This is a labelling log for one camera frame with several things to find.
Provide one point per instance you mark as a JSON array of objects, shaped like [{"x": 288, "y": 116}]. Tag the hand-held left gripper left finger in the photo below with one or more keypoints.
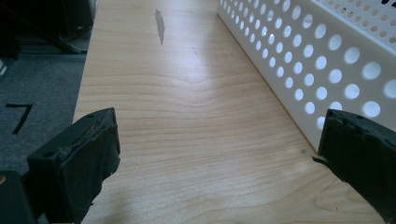
[{"x": 74, "y": 168}]

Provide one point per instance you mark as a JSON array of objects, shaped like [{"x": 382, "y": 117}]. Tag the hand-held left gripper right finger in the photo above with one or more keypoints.
[{"x": 361, "y": 155}]

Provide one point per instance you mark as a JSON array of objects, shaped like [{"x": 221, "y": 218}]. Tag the white perforated plastic basket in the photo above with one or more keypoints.
[{"x": 311, "y": 59}]

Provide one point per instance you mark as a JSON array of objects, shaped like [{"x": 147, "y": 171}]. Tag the black metal stand base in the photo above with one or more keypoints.
[{"x": 46, "y": 21}]

